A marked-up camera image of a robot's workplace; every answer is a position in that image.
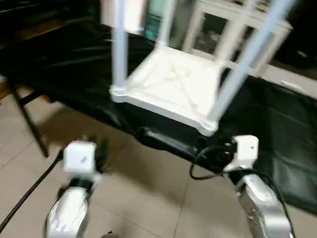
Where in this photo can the white glass door cabinet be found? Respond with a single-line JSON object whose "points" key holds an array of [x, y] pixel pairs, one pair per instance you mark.
{"points": [[228, 32]]}

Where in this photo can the black metal table frame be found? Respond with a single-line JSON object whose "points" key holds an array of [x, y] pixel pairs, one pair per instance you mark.
{"points": [[27, 119]]}

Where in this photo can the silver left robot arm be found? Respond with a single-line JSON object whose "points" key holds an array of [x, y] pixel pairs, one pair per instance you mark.
{"points": [[67, 213]]}

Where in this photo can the black table mat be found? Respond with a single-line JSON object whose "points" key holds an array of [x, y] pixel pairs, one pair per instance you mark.
{"points": [[277, 129]]}

